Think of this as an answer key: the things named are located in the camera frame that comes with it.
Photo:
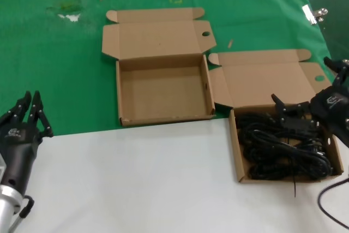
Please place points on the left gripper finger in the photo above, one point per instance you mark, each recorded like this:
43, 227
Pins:
38, 113
19, 107

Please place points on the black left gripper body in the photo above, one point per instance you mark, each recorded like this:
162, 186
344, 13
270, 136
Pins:
16, 148

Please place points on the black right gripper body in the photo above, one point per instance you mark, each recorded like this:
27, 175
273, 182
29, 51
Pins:
332, 110

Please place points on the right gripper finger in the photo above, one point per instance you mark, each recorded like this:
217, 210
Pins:
291, 124
342, 73

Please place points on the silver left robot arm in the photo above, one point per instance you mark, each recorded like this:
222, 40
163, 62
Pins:
6, 208

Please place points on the open cardboard mailer box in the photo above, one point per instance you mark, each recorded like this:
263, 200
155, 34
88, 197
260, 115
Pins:
259, 74
163, 94

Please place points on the green table cloth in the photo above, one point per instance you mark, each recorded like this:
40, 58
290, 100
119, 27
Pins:
54, 66

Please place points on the short wooden stick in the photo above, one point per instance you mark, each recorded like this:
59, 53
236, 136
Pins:
230, 43

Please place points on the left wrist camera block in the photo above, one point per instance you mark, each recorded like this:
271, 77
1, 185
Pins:
2, 166

